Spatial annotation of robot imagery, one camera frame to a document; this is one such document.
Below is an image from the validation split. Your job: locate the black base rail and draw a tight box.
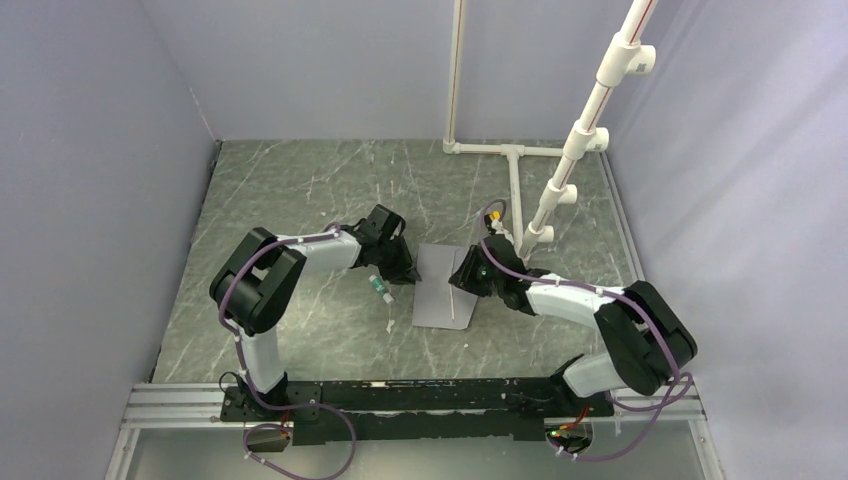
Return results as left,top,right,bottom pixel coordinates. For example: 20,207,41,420
219,377,614,446

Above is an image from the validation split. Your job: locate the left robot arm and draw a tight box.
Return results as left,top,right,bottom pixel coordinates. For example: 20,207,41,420
209,204,421,420

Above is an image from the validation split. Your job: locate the green glue stick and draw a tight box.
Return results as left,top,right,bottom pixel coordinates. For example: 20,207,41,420
368,275,395,305

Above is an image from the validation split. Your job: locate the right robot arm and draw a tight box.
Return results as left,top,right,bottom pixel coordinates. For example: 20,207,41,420
449,236,698,415

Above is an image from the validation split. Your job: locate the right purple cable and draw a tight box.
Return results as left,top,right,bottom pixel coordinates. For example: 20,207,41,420
476,200,694,464

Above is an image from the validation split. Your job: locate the white PVC pipe frame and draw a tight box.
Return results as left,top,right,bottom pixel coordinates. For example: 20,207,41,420
442,0,658,258

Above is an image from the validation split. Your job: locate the grey envelope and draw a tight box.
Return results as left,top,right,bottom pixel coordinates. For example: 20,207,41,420
412,243,478,330

